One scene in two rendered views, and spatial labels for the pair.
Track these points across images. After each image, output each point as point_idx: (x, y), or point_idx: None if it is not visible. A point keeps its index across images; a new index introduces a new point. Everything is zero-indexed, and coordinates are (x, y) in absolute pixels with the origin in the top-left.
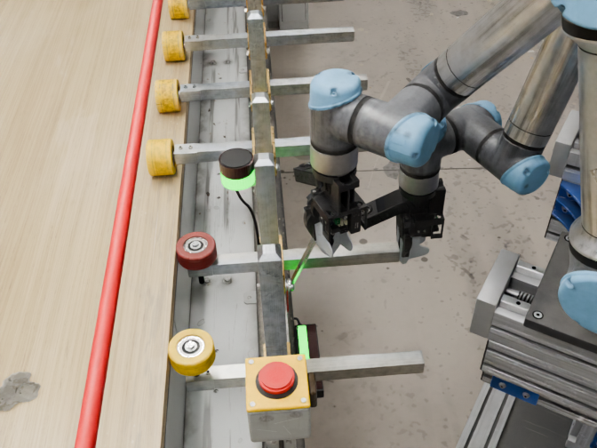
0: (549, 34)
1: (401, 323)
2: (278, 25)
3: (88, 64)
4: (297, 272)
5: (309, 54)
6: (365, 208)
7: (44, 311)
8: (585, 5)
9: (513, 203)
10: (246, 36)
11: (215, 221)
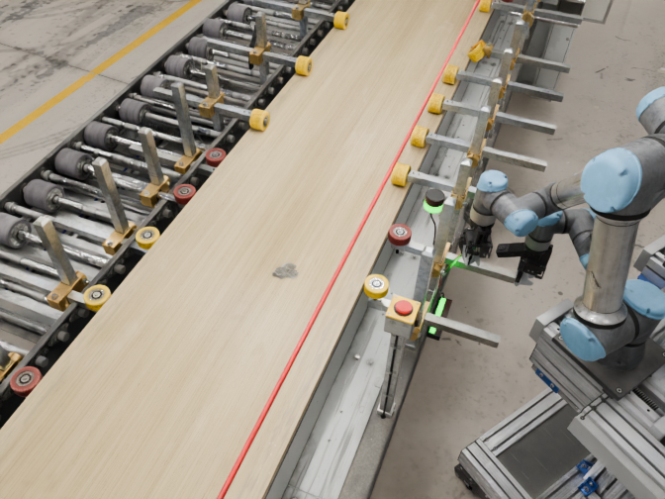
0: None
1: (522, 328)
2: (532, 84)
3: (381, 98)
4: (448, 266)
5: (546, 115)
6: (491, 247)
7: (312, 238)
8: (592, 197)
9: None
10: None
11: (421, 219)
